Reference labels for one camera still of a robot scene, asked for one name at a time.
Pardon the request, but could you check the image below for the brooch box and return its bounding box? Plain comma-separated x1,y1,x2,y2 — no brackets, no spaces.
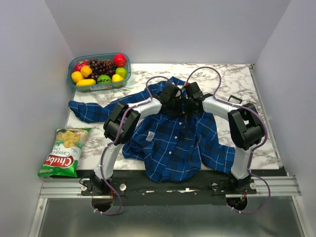
228,95,242,104

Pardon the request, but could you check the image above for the blue plaid shirt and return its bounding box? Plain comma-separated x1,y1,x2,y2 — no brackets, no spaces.
68,76,237,183

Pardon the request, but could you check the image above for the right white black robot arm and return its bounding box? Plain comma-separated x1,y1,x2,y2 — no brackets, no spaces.
184,82,267,194

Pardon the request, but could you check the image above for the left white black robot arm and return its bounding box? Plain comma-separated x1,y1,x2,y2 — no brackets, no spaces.
89,83,184,195

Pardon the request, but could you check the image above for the green lime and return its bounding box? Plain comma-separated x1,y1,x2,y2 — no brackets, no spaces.
116,67,128,79

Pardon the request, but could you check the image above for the yellow lemon right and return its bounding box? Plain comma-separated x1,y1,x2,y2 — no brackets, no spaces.
112,74,124,82

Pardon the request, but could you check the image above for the yellow lemon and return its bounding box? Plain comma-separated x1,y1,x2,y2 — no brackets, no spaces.
71,71,84,84
112,74,124,82

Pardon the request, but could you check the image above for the red apple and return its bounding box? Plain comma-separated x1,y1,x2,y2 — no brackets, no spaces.
113,53,127,67

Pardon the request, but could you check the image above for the clear teal fruit container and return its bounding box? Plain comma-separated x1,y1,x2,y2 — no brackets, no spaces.
67,53,131,92

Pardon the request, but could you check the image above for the purple grape bunch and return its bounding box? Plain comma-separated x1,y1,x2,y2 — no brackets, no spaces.
88,59,117,80

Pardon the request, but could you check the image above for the yellow mango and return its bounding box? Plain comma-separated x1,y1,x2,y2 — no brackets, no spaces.
76,79,96,86

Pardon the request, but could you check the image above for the orange fruit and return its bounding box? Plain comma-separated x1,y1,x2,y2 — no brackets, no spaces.
80,65,92,78

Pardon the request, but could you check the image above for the yellow lemon left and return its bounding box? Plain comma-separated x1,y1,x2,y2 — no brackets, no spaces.
71,71,84,84

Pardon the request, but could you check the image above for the pink dragon fruit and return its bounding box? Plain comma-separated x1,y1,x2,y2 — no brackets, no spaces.
74,60,89,72

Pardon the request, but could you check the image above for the green red snack bag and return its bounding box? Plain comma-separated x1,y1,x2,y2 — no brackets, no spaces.
38,128,91,177

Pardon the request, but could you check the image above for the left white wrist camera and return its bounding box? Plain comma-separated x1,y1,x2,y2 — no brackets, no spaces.
175,85,185,97

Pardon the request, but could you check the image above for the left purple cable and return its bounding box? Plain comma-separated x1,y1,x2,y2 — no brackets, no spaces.
95,76,173,216

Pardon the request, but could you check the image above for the purple cable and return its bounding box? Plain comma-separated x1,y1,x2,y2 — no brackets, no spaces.
95,76,173,216
186,66,269,178
229,172,272,215

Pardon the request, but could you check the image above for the black front mounting rail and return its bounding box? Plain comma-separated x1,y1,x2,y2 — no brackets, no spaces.
79,170,257,206

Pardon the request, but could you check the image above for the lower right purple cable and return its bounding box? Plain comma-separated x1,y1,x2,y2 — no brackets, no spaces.
229,172,272,215

